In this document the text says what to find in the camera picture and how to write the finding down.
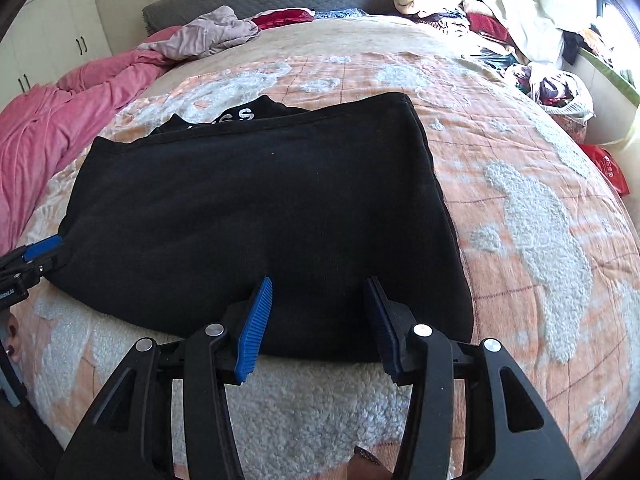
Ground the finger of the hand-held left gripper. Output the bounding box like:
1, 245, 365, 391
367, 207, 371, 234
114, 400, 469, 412
0, 234, 65, 281

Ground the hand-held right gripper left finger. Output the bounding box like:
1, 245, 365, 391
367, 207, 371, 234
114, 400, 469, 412
54, 276, 275, 480

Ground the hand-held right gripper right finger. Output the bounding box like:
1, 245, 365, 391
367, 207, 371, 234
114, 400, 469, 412
362, 276, 584, 480

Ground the black orange t-shirt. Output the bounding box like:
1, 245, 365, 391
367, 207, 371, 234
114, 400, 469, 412
47, 91, 476, 366

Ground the pile of mixed clothes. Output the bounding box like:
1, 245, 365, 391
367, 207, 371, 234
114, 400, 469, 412
391, 0, 597, 122

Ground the person's left hand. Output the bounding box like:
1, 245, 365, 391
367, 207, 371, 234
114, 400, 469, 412
0, 316, 22, 367

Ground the person's right hand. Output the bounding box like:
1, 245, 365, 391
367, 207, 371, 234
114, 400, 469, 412
347, 446, 397, 480

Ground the pink duvet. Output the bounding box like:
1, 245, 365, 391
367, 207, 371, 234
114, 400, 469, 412
0, 25, 182, 257

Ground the orange white fluffy blanket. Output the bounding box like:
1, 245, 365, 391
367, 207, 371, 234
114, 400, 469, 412
9, 52, 640, 480

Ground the cream wardrobe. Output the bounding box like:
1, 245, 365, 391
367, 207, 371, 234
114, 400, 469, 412
0, 0, 114, 97

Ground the mauve crumpled garment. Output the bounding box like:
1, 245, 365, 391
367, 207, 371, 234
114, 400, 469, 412
137, 5, 263, 64

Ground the red plastic bag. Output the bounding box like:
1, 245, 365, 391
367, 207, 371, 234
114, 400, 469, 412
579, 142, 632, 197

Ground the beige bed cover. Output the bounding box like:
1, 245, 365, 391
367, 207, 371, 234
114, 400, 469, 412
145, 12, 506, 108

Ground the red cloth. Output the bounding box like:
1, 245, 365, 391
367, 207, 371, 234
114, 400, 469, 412
249, 7, 316, 32

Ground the blue patterned cloth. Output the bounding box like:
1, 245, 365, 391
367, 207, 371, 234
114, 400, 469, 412
314, 7, 367, 19

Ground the green strip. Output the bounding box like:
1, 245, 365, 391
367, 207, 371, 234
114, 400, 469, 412
579, 47, 640, 109

